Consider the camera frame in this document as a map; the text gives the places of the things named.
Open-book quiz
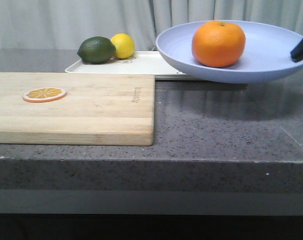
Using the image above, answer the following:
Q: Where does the light blue plate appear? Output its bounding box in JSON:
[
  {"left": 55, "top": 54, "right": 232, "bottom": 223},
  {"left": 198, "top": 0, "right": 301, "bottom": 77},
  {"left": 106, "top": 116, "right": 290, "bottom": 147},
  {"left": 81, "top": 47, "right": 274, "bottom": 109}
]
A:
[{"left": 155, "top": 20, "right": 303, "bottom": 84}]

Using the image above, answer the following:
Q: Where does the orange fruit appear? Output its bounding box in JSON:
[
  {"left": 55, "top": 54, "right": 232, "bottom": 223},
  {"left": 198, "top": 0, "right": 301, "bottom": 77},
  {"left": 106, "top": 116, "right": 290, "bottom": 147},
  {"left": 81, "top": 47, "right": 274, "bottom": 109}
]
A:
[{"left": 191, "top": 20, "right": 246, "bottom": 68}]

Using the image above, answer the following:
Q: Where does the white rectangular tray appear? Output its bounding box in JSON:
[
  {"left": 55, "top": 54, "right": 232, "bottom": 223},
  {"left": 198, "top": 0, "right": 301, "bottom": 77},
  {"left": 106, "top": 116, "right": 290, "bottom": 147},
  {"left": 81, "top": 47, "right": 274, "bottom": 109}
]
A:
[{"left": 65, "top": 51, "right": 197, "bottom": 81}]

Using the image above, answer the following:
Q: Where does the yellow lemon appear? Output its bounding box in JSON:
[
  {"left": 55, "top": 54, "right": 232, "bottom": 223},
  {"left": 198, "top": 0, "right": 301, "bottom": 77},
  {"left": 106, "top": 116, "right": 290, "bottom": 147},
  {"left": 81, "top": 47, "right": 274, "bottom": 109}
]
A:
[{"left": 110, "top": 33, "right": 135, "bottom": 59}]

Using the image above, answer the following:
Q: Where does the green lime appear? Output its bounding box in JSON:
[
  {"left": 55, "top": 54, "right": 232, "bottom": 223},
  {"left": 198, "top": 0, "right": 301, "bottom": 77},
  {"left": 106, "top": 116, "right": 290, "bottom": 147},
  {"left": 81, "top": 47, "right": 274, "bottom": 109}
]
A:
[{"left": 77, "top": 36, "right": 116, "bottom": 64}]

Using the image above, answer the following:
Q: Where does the wooden cutting board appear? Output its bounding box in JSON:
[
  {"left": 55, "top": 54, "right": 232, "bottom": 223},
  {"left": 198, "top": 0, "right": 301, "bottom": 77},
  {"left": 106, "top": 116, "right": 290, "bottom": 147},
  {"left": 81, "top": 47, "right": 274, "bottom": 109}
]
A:
[{"left": 0, "top": 72, "right": 155, "bottom": 146}]

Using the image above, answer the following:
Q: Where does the grey curtain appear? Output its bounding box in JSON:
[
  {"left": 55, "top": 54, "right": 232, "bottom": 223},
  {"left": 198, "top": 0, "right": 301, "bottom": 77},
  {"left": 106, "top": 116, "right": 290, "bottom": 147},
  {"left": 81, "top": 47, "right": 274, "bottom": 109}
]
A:
[{"left": 0, "top": 0, "right": 303, "bottom": 50}]

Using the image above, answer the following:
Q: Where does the orange slice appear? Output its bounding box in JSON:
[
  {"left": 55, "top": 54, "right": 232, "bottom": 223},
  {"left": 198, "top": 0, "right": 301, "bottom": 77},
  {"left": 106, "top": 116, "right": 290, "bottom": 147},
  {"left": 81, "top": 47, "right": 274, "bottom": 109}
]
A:
[{"left": 22, "top": 87, "right": 67, "bottom": 103}]

